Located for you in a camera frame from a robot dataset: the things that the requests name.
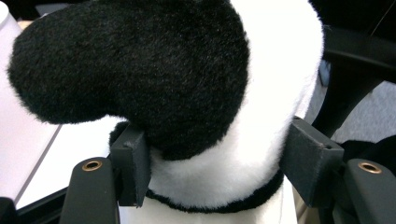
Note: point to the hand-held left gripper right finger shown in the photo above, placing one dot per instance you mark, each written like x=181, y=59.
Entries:
x=311, y=158

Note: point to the panda plush toy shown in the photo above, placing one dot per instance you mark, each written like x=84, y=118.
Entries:
x=140, y=62

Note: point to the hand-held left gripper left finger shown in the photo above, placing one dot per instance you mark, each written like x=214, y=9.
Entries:
x=130, y=161

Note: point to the wooden table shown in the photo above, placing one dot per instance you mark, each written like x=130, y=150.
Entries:
x=25, y=24

